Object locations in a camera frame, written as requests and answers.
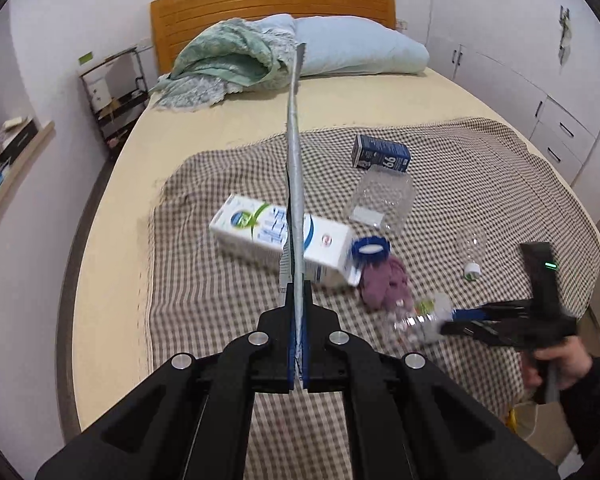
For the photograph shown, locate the dark blue carton box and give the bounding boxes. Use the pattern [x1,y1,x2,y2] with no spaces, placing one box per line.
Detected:
[351,134,412,173]

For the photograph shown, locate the white box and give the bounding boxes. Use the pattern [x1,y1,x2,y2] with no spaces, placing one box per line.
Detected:
[86,76,113,115]

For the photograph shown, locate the wooden bed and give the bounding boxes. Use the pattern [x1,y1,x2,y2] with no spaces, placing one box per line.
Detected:
[55,0,600,441]

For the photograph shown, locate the small clear bottle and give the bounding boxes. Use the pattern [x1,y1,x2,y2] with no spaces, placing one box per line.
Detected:
[455,225,487,283]

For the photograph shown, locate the white milk carton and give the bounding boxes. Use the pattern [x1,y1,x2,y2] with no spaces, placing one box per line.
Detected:
[209,194,363,288]

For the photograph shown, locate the clear plastic bottle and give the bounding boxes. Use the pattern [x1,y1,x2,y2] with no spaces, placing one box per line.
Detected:
[382,292,456,356]

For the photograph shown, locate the white wardrobe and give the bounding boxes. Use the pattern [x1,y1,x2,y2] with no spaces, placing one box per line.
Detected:
[425,0,600,221]

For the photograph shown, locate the black box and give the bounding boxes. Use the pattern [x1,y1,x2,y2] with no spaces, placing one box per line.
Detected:
[0,119,40,163]

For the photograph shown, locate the light blue pillow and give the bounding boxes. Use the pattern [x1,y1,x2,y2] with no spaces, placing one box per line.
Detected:
[257,14,431,78]

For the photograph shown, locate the green lace blanket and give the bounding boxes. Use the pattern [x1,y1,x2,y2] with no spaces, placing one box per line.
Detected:
[152,17,301,111]

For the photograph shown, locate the person's right hand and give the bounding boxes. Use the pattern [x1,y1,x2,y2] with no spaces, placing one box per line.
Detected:
[522,335,593,391]

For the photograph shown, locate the purple cloth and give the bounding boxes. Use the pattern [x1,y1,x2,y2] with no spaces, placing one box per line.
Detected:
[357,256,413,311]

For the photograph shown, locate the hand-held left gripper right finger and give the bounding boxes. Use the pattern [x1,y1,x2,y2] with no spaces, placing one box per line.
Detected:
[300,280,561,480]

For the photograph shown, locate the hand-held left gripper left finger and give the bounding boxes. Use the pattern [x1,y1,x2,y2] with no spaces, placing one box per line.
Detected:
[35,280,301,480]

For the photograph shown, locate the clear plastic jar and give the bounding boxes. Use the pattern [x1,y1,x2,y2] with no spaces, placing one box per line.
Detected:
[349,170,415,233]

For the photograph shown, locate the blue jar lid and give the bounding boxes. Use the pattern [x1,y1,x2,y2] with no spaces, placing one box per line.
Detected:
[351,236,392,270]

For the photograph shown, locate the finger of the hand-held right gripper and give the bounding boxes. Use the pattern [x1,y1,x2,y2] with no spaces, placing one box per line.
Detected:
[450,302,536,322]
[439,321,531,347]

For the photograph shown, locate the black metal bedside rack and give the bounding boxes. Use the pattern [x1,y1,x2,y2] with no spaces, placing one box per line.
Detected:
[77,46,151,161]

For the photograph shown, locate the brown checkered blanket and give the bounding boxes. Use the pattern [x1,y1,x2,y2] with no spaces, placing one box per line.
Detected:
[142,117,600,480]

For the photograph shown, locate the cloth hanging on wardrobe handle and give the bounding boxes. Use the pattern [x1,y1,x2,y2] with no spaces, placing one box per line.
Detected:
[557,6,573,66]

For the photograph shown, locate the wooden windowsill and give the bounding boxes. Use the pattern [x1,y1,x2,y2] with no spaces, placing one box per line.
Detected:
[0,120,56,256]

